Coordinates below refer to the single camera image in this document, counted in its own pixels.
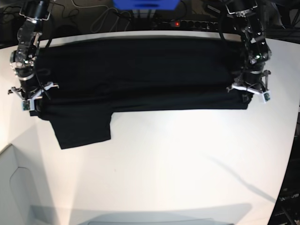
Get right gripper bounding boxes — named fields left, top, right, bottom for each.
left=7, top=81, right=59, bottom=112

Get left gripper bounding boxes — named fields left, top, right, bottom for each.
left=226, top=70, right=271, bottom=97

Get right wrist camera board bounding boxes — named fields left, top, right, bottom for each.
left=22, top=100, right=30, bottom=111

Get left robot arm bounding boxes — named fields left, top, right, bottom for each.
left=221, top=0, right=271, bottom=103

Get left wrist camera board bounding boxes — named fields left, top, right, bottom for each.
left=259, top=91, right=271, bottom=104

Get grey cable on floor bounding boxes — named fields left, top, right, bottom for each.
left=71, top=0, right=132, bottom=32

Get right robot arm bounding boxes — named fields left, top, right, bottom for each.
left=8, top=0, right=59, bottom=112

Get blue box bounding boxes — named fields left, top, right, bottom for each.
left=113, top=0, right=180, bottom=10

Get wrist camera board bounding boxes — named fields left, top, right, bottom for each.
left=259, top=91, right=271, bottom=104
left=22, top=100, right=30, bottom=111

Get black T-shirt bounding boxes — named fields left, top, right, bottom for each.
left=34, top=38, right=253, bottom=149

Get black power strip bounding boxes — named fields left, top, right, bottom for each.
left=159, top=20, right=218, bottom=32

